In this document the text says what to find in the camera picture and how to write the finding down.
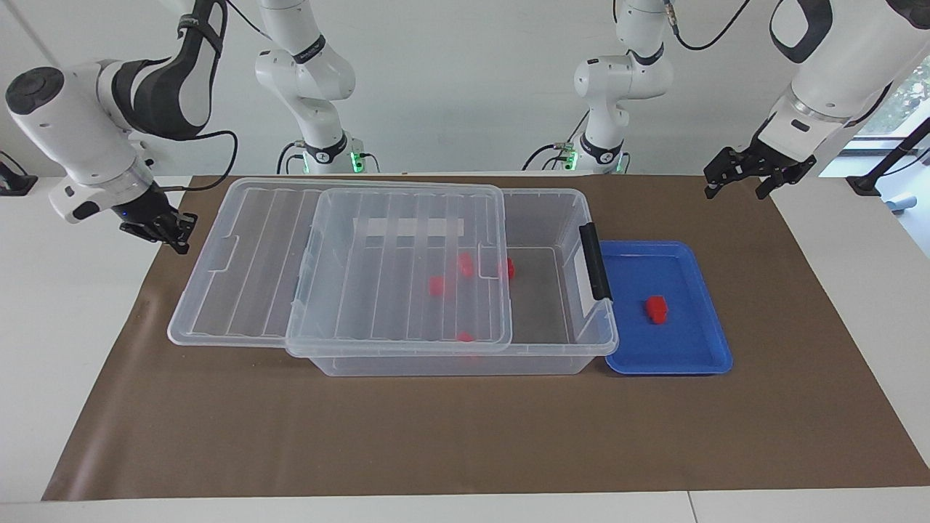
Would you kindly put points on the light blue cylinder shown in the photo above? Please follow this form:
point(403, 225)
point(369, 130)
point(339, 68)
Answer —
point(901, 203)

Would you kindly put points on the window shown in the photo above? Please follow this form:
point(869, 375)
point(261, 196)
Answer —
point(908, 102)

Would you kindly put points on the brown paper table mat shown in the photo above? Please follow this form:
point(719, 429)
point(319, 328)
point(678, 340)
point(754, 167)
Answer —
point(465, 436)

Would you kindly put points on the blue plastic tray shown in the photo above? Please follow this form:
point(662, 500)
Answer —
point(676, 341)

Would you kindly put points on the clear ribbed plastic box lid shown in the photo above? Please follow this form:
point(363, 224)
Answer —
point(240, 290)

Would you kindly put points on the red block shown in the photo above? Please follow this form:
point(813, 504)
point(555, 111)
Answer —
point(436, 285)
point(465, 336)
point(508, 269)
point(466, 264)
point(656, 309)

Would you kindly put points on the black desktop clamp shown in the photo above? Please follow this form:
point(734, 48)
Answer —
point(14, 181)

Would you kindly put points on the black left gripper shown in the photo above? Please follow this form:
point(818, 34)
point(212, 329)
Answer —
point(774, 158)

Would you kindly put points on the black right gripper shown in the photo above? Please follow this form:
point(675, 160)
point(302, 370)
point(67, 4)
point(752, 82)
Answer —
point(145, 209)

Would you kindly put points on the clear plastic storage box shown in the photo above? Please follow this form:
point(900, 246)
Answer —
point(436, 365)

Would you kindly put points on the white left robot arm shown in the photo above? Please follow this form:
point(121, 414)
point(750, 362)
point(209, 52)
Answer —
point(843, 65)

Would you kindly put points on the black tripod stand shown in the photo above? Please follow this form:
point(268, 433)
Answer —
point(868, 183)

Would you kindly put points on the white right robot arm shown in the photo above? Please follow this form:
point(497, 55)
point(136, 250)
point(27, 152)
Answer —
point(73, 123)

